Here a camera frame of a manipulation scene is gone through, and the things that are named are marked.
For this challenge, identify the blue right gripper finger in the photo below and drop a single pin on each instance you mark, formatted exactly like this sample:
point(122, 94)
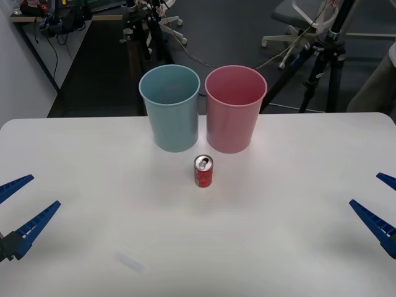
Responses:
point(389, 181)
point(377, 226)

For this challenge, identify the person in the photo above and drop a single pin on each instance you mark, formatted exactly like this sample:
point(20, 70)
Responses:
point(377, 86)

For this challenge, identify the red drink can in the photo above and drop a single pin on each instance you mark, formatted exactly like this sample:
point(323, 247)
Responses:
point(204, 177)

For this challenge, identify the wooden-edged desk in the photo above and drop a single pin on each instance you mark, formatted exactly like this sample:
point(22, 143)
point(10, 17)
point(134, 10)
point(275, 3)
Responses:
point(102, 17)

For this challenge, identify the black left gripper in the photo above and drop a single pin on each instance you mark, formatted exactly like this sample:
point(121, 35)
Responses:
point(6, 247)

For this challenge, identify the pink plastic bin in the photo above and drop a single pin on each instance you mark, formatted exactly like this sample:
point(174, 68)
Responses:
point(232, 123)

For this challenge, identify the grey-seated white office chair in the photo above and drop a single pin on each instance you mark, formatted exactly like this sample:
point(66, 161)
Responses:
point(287, 12)

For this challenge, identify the pale blue plastic bin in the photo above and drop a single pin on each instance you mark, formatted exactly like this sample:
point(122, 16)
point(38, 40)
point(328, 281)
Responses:
point(173, 123)

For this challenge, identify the black tripod stand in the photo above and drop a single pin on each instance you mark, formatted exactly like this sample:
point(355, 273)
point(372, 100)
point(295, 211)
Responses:
point(154, 37)

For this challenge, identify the black tripod with blue legs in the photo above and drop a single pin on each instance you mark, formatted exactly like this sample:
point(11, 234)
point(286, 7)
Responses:
point(332, 71)

